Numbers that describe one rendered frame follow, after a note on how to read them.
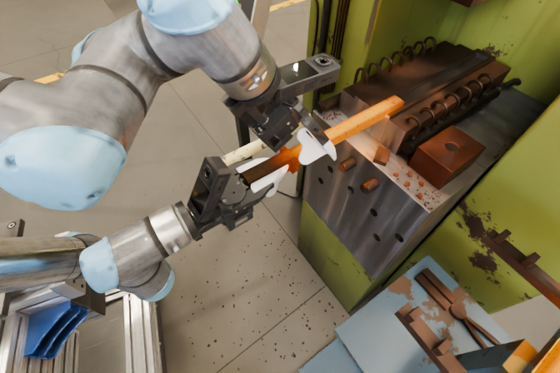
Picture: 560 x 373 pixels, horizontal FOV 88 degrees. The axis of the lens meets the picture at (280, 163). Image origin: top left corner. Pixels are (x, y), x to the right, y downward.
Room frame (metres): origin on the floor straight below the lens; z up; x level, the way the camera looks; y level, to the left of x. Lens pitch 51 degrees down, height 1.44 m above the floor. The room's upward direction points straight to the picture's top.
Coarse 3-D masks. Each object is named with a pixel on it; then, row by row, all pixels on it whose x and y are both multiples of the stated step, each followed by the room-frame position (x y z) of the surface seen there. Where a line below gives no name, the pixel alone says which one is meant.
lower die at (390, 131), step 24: (456, 48) 0.78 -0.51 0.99; (384, 72) 0.68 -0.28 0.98; (408, 72) 0.66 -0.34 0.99; (432, 72) 0.65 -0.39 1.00; (480, 72) 0.66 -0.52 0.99; (504, 72) 0.66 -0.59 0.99; (360, 96) 0.57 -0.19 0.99; (384, 96) 0.57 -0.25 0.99; (432, 96) 0.56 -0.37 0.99; (384, 120) 0.49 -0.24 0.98; (384, 144) 0.47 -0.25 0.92
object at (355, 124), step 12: (396, 96) 0.54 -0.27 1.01; (372, 108) 0.50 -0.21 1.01; (384, 108) 0.50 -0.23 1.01; (396, 108) 0.51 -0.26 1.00; (348, 120) 0.46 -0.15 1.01; (360, 120) 0.46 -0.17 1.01; (372, 120) 0.47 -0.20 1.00; (336, 132) 0.42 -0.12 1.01; (348, 132) 0.43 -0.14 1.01; (300, 144) 0.39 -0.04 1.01; (276, 156) 0.36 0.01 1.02; (288, 156) 0.35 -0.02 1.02; (252, 168) 0.33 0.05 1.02; (264, 168) 0.33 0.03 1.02; (276, 168) 0.33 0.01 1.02; (288, 168) 0.34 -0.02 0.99; (252, 180) 0.30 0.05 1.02
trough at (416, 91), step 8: (472, 56) 0.74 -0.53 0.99; (480, 56) 0.74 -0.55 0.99; (456, 64) 0.69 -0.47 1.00; (464, 64) 0.71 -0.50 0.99; (472, 64) 0.71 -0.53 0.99; (440, 72) 0.65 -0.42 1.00; (448, 72) 0.67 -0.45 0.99; (456, 72) 0.67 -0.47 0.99; (424, 80) 0.62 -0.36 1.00; (432, 80) 0.64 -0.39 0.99; (440, 80) 0.64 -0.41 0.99; (408, 88) 0.58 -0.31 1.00; (416, 88) 0.60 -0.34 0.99; (424, 88) 0.60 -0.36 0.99; (432, 88) 0.60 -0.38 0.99; (400, 96) 0.57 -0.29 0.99; (408, 96) 0.57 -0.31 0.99; (416, 96) 0.57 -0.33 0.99
